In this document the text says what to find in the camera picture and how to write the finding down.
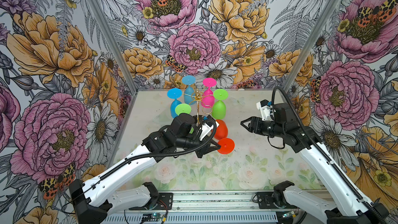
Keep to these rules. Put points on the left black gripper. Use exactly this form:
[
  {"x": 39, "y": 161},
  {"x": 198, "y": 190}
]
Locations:
[{"x": 208, "y": 150}]

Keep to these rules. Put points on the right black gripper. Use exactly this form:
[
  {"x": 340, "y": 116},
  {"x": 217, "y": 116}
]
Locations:
[{"x": 255, "y": 121}]

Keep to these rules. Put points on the red wine glass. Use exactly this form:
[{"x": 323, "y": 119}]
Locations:
[{"x": 227, "y": 145}]

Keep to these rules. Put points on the green wine glass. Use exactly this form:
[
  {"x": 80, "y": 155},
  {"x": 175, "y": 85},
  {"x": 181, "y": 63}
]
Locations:
[
  {"x": 182, "y": 109},
  {"x": 219, "y": 108}
]

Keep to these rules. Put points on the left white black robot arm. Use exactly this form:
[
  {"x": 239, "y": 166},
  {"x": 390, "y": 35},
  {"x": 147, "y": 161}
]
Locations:
[{"x": 96, "y": 198}]

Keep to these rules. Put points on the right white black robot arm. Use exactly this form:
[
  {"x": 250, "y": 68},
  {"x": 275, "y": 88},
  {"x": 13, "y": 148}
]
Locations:
[{"x": 349, "y": 205}]

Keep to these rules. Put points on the pink wine glass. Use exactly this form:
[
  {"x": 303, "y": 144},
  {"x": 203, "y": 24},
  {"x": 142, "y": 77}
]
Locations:
[{"x": 208, "y": 99}]

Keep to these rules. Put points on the back light blue wine glass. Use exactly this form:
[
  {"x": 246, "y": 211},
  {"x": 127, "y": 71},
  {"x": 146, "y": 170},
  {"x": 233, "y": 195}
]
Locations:
[{"x": 189, "y": 91}]

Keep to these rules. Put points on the left blue wine glass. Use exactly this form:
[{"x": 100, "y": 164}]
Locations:
[{"x": 174, "y": 94}]

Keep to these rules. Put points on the right green circuit board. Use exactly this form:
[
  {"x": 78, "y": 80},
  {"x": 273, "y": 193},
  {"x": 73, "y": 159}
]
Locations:
[{"x": 290, "y": 214}]

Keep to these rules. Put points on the green circuit board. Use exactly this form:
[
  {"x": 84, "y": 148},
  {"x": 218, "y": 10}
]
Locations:
[
  {"x": 290, "y": 214},
  {"x": 153, "y": 217}
]

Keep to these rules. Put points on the left green circuit board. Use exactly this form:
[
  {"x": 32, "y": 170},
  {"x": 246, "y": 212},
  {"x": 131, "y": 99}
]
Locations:
[{"x": 153, "y": 217}]

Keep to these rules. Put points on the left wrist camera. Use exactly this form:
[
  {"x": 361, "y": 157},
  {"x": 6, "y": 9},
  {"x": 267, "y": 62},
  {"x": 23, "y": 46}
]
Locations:
[{"x": 205, "y": 132}]

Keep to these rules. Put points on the gold wire wine glass rack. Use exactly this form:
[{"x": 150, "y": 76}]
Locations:
[{"x": 198, "y": 95}]

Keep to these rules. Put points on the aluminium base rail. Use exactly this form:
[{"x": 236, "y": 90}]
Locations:
[{"x": 211, "y": 201}]

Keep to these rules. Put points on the white vented cable duct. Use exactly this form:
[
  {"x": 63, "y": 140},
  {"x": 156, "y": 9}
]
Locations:
[{"x": 199, "y": 218}]

